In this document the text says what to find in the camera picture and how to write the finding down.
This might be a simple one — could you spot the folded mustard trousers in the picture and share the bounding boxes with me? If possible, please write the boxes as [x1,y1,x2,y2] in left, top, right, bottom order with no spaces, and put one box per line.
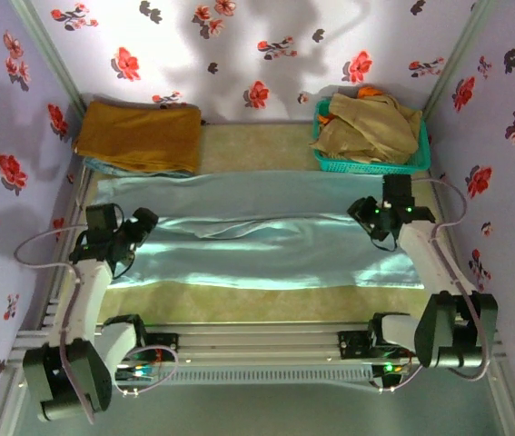
[73,100,203,174]

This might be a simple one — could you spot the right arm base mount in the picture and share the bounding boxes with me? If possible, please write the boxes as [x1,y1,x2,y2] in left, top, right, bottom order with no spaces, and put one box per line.
[337,330,417,362]

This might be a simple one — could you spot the khaki trousers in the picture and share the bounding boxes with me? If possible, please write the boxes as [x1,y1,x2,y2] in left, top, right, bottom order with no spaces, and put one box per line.
[310,93,423,164]

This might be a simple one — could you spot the light blue trousers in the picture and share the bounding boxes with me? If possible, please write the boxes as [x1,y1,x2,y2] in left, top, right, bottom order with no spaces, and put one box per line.
[91,171,424,292]

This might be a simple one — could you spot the folded blue trousers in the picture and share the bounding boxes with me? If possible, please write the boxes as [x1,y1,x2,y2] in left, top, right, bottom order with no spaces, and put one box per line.
[83,156,194,178]

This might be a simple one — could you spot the left base lavender cable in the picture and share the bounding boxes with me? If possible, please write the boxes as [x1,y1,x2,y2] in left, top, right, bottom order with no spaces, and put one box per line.
[114,347,180,397]

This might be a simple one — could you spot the right base lavender cable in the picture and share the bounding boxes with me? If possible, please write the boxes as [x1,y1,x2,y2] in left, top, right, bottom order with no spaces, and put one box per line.
[377,349,426,394]

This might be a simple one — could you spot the grey slotted cable duct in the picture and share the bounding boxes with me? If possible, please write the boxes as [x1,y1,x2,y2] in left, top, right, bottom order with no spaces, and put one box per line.
[111,365,376,387]

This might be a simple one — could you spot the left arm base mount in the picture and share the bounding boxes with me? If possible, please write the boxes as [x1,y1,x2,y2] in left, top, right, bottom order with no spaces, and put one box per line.
[141,332,180,362]

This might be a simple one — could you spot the base lavender cable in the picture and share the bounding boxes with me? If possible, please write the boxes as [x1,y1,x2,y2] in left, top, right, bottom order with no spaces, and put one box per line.
[377,349,426,394]
[114,347,180,397]

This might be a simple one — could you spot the aluminium corner post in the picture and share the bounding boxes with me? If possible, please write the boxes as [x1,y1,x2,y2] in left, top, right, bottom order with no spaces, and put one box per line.
[9,0,89,120]
[421,0,499,120]

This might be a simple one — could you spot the orange garment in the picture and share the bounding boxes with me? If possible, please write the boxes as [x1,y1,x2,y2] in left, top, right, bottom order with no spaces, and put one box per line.
[318,85,384,126]

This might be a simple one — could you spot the aluminium mounting rail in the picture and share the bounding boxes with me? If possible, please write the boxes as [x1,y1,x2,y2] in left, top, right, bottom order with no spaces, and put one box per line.
[9,321,503,372]

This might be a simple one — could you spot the left arm lavender cable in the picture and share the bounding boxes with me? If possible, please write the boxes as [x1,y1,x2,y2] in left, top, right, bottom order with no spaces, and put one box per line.
[14,226,97,426]

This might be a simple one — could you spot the teal plastic basket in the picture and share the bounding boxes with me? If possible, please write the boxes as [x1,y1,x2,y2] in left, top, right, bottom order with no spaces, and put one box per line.
[313,99,431,174]

